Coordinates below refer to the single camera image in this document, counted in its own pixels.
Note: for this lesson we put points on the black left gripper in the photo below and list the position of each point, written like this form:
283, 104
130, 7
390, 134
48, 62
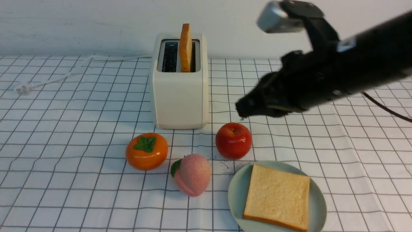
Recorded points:
302, 83

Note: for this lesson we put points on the toast slice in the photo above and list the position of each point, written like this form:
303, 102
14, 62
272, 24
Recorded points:
278, 198
185, 49

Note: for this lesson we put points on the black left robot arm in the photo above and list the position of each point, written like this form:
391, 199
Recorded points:
334, 69

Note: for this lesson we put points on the white two-slot toaster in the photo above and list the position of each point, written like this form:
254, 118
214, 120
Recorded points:
180, 100

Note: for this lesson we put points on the red apple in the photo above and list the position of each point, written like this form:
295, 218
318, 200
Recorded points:
233, 141

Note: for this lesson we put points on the light green plate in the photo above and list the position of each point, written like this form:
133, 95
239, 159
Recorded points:
239, 188

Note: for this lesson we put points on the pink peach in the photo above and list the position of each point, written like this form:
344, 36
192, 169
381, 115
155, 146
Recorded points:
191, 174

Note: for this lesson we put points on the orange persimmon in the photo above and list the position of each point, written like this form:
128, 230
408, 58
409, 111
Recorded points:
147, 151

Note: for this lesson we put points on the white grid tablecloth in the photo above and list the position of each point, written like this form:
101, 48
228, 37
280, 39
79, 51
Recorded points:
64, 169

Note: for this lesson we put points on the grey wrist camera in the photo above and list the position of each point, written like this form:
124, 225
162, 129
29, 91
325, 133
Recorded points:
274, 19

